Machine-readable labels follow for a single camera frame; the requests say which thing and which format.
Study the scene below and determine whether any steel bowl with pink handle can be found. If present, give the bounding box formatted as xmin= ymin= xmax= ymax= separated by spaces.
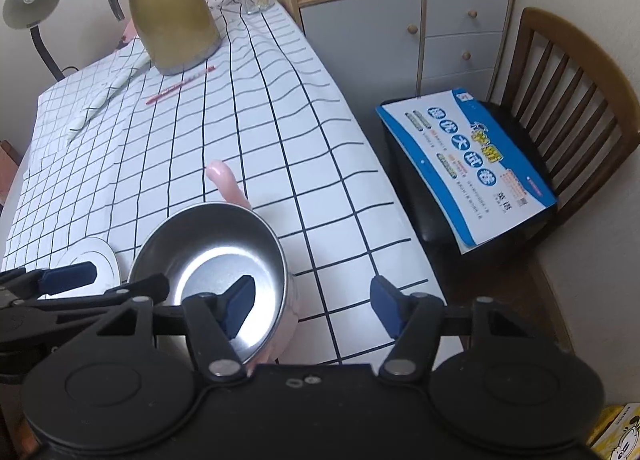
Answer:
xmin=127 ymin=161 xmax=301 ymax=375

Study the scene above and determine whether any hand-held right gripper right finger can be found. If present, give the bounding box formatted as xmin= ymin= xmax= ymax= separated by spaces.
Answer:
xmin=369 ymin=276 xmax=532 ymax=384

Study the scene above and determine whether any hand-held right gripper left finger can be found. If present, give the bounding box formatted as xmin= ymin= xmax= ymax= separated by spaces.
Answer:
xmin=97 ymin=275 xmax=257 ymax=384

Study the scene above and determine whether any yellow cartoon box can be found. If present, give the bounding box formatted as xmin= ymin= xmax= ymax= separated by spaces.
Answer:
xmin=584 ymin=402 xmax=640 ymax=460

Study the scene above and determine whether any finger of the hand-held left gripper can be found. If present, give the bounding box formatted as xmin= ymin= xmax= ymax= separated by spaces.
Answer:
xmin=0 ymin=273 xmax=171 ymax=325
xmin=0 ymin=261 xmax=98 ymax=301

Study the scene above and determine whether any gold thermos jug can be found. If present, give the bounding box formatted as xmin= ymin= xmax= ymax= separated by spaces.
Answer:
xmin=106 ymin=0 xmax=222 ymax=76

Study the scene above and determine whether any white plate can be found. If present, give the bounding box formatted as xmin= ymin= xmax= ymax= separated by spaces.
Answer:
xmin=39 ymin=237 xmax=122 ymax=299

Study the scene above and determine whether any blue printed booklet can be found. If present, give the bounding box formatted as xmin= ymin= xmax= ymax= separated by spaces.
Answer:
xmin=375 ymin=86 xmax=559 ymax=255

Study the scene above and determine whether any brown wooden chair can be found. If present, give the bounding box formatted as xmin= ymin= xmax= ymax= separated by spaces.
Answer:
xmin=382 ymin=7 xmax=640 ymax=253

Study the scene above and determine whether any white checked tablecloth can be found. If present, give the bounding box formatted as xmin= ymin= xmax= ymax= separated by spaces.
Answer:
xmin=0 ymin=0 xmax=447 ymax=367

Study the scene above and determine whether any grey wooden cabinet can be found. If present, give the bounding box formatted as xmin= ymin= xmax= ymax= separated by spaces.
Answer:
xmin=262 ymin=0 xmax=517 ymax=101

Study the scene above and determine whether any black seat cushion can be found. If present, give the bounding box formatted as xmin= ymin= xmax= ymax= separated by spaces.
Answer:
xmin=382 ymin=100 xmax=557 ymax=247

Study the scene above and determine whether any red pen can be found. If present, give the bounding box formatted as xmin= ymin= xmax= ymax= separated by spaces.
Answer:
xmin=145 ymin=65 xmax=216 ymax=106

